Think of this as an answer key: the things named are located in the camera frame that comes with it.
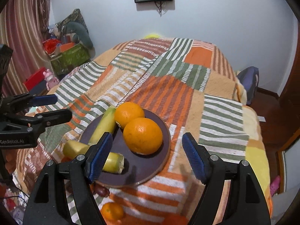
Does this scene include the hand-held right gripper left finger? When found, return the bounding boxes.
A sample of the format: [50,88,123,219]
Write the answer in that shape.
[22,132,113,225]

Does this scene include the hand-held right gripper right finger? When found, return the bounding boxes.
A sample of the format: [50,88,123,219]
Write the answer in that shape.
[181,132,272,225]

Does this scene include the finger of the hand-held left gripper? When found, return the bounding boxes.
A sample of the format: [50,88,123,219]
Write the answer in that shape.
[0,109,73,134]
[4,93,57,114]

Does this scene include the short yellow banana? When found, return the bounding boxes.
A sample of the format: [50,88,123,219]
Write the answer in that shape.
[63,140,125,174]

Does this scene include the dark brown round plate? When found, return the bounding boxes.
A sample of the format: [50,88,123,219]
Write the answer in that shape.
[79,108,171,188]

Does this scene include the large orange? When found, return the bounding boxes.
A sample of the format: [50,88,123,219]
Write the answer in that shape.
[123,117,163,155]

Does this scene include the pink toy figure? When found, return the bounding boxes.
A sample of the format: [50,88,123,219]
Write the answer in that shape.
[43,69,60,90]

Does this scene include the red box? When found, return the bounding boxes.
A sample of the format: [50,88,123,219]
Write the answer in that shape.
[23,67,47,89]

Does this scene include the long green-yellow banana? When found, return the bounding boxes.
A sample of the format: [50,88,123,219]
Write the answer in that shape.
[88,105,117,146]

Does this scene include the dark red fruit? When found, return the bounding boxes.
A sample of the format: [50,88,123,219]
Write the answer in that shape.
[90,183,110,197]

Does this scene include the green cardboard box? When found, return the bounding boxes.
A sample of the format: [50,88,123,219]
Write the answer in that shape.
[50,43,91,75]

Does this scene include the orange with sticker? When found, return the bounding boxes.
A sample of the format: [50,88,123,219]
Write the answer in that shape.
[114,102,146,130]

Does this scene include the red plastic bag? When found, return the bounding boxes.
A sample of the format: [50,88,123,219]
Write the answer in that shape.
[42,39,62,54]

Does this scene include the small mandarin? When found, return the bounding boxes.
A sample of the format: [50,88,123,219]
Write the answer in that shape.
[101,202,124,221]

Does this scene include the orange box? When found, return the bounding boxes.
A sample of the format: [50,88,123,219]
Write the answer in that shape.
[56,43,78,53]

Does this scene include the striped patchwork blanket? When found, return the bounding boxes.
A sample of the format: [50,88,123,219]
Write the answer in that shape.
[12,37,273,225]

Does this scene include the striped curtain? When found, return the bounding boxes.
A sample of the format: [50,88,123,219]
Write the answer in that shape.
[0,0,51,99]

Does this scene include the pink object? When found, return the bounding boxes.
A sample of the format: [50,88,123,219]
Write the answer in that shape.
[269,175,281,196]

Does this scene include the camouflage pillow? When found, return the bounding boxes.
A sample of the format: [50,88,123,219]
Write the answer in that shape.
[56,9,88,32]

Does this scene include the blue bag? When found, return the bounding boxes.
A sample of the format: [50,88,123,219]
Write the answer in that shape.
[237,66,259,105]

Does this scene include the wooden door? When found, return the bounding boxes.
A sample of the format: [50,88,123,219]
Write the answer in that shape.
[275,9,300,193]

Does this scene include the black monitor cables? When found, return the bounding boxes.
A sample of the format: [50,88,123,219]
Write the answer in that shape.
[153,0,169,17]

